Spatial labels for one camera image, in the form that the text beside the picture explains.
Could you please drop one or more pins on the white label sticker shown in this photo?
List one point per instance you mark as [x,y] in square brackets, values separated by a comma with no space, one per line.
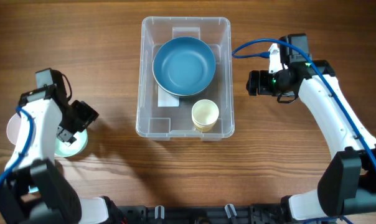
[166,99]

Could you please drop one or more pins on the pink plastic cup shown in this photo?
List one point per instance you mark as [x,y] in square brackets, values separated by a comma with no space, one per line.
[13,127]

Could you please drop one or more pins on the cream plastic cup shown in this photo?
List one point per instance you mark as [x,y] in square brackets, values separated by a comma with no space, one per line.
[205,113]

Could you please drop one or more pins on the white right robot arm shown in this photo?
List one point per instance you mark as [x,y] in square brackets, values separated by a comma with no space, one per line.
[348,185]

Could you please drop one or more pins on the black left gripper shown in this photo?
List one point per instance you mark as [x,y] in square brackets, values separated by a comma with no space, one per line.
[67,134]

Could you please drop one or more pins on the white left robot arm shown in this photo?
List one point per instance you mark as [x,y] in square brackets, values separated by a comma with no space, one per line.
[33,164]

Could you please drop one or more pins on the mint green plastic cup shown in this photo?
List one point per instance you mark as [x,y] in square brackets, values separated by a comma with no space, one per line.
[67,150]

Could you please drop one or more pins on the clear plastic storage container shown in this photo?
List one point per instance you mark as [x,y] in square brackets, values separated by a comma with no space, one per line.
[163,123]

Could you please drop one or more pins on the yellow plastic cup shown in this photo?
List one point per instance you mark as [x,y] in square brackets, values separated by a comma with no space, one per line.
[203,129]

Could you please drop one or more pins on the light blue plastic cup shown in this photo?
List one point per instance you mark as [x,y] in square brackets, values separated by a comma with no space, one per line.
[33,189]

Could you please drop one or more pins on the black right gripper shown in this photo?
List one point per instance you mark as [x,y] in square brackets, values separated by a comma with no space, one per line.
[253,83]

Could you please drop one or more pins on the dark blue bowl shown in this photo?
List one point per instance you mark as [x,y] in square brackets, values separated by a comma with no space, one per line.
[184,66]

